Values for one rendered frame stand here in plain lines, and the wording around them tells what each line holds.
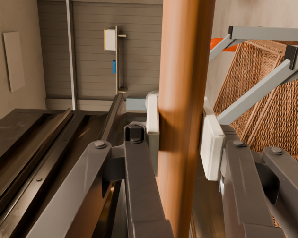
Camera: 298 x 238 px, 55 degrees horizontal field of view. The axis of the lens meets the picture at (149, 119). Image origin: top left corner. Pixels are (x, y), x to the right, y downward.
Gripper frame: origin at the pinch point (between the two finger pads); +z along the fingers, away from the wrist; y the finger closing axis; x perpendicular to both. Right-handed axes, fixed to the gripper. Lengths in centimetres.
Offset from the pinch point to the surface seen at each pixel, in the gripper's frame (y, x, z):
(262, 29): 35, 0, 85
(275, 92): 44, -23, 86
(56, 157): -45, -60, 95
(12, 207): -49, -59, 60
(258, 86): 19.1, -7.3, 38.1
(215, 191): 23, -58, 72
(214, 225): 20, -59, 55
